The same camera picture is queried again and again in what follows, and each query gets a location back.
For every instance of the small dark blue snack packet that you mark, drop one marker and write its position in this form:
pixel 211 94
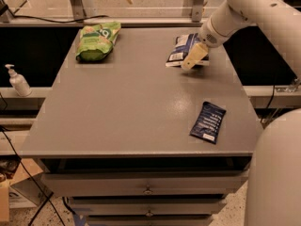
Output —
pixel 208 123

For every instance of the grey drawer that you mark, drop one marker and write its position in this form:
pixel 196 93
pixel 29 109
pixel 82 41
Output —
pixel 150 221
pixel 144 184
pixel 146 206

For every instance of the green rice chip bag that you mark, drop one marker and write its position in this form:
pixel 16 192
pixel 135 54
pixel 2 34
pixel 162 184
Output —
pixel 97 41

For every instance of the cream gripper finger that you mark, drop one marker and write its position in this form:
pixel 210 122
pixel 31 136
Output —
pixel 195 55

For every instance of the metal bracket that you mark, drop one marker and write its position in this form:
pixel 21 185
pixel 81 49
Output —
pixel 77 9
pixel 197 9

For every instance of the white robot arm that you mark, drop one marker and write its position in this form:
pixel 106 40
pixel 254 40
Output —
pixel 274 179

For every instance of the white pump dispenser bottle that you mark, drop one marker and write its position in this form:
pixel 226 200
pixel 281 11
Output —
pixel 18 82

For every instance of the cardboard box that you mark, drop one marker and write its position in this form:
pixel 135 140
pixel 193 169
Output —
pixel 22 189

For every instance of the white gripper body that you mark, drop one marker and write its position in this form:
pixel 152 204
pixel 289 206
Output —
pixel 211 35

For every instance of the blue chip bag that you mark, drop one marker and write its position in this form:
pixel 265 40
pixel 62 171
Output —
pixel 183 45

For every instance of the right metal bracket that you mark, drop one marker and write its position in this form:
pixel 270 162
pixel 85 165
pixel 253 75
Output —
pixel 197 9

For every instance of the left metal bracket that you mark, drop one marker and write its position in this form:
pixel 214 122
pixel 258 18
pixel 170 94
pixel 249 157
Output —
pixel 77 9

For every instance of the middle grey drawer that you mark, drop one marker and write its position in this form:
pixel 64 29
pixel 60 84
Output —
pixel 146 206

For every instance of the top grey drawer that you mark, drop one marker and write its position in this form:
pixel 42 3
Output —
pixel 144 184

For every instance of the bottom grey drawer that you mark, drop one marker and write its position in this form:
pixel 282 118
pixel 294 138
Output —
pixel 150 221

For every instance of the grey drawer cabinet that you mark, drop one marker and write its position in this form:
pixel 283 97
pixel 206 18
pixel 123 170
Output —
pixel 133 114

